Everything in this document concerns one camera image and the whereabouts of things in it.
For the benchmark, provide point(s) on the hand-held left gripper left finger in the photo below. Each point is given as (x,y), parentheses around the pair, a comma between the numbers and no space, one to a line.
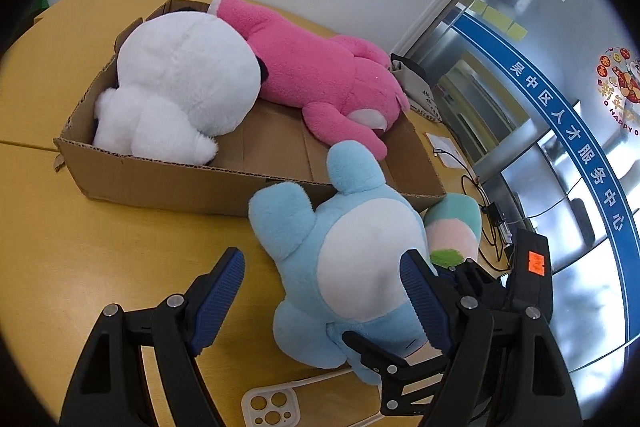
(220,297)

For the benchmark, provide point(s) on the light blue plush toy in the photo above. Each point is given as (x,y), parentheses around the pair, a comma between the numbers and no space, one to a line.
(350,257)

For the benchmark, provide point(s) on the cardboard box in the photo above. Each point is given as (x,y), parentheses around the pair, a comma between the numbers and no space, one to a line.
(165,187)

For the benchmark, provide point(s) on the black power adapter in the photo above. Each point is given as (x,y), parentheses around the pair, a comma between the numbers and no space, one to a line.
(495,213)

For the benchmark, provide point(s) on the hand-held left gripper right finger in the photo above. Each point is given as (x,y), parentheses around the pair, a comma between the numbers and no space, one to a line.
(425,302)

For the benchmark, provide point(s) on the white phone case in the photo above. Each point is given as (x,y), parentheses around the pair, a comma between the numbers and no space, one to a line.
(290,402)

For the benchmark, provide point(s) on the yellow sticky note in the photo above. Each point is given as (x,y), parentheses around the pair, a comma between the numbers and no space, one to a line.
(478,7)
(496,15)
(517,31)

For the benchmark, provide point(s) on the glass door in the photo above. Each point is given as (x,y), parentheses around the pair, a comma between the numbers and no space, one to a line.
(575,32)

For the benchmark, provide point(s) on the pastel mint and peach plush toy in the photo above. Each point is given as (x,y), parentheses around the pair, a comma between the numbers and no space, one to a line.
(452,222)

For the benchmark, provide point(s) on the round cartoon door sticker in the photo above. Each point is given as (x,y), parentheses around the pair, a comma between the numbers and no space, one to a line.
(620,82)

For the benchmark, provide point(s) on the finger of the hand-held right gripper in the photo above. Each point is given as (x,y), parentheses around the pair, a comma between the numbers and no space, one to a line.
(395,372)
(475,277)

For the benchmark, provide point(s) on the pink plush toy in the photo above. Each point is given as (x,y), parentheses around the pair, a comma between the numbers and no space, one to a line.
(310,67)

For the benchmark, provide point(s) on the white paper sheet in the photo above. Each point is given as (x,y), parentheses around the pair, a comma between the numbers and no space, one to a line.
(447,144)

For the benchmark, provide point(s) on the white plush toy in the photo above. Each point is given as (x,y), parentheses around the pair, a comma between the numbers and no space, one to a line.
(185,82)

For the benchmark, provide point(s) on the beige canvas tote bag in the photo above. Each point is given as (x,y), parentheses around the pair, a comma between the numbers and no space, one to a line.
(415,82)

